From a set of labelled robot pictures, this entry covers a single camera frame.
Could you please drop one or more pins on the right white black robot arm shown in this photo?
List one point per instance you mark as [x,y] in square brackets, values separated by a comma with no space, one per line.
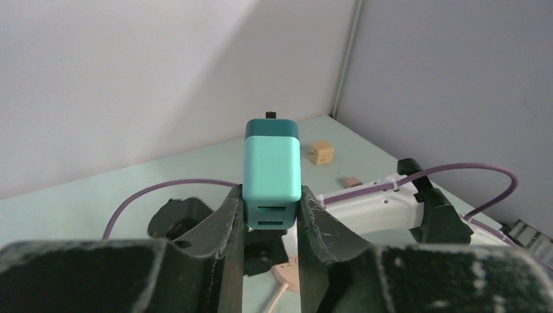
[417,206]

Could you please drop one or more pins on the small brown plug adapter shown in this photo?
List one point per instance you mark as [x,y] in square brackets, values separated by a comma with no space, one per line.
[350,182]

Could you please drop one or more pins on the beige cube socket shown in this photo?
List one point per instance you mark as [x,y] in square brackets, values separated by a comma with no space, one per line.
[321,152]

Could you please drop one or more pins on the pink round power strip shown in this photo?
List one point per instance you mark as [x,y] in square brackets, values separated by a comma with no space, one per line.
[287,276]

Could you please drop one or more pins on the teal USB charger plug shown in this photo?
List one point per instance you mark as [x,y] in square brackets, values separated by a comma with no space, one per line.
[272,185]

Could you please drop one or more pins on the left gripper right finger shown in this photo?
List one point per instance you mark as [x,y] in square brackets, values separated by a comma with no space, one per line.
[339,271]

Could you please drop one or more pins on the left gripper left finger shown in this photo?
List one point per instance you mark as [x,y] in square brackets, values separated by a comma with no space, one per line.
[201,271]

